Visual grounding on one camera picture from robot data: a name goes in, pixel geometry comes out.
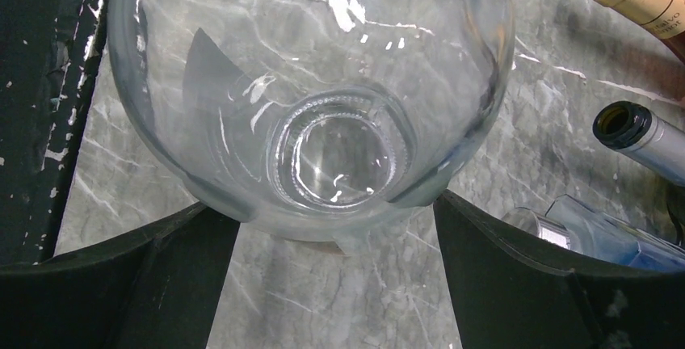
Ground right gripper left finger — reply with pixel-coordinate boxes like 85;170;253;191
1;204;240;348

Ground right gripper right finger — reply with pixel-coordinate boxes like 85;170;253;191
433;191;684;348

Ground clear bottle dark neck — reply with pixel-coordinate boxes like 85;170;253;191
107;0;515;254

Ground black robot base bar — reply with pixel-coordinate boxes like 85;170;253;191
1;0;107;266

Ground blue tinted clear bottle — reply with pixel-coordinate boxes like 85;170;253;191
502;195;684;272

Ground lower bottle silver cap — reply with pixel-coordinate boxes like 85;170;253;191
592;101;684;187

